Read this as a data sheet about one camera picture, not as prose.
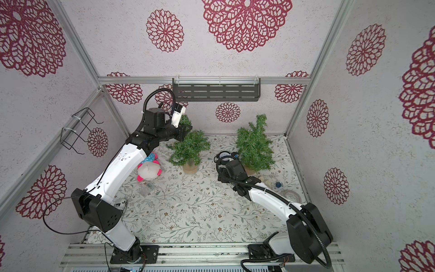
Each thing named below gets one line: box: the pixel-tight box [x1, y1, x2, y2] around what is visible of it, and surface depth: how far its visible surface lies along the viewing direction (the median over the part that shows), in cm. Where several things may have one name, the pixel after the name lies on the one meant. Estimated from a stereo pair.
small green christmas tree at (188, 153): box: [165, 114, 211, 175], surface depth 80 cm
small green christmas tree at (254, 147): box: [236, 113, 276, 173], surface depth 85 cm
